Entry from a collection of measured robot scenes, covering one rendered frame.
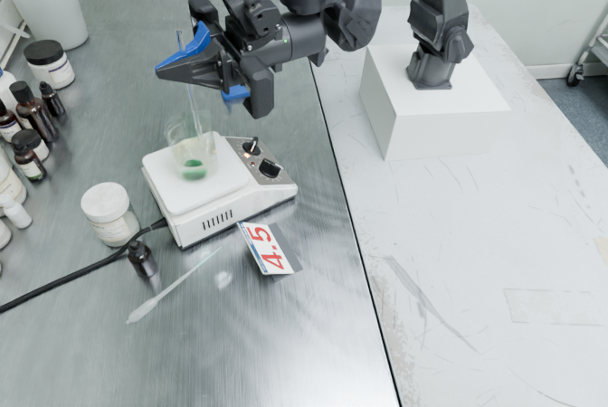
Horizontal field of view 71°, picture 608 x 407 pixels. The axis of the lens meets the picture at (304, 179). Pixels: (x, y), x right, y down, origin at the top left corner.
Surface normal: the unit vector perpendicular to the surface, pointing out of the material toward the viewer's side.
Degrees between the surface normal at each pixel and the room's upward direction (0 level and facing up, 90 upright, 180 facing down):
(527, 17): 90
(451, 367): 0
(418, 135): 90
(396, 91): 2
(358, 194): 0
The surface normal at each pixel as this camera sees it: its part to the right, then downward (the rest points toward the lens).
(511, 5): 0.14, 0.76
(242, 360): 0.04, -0.65
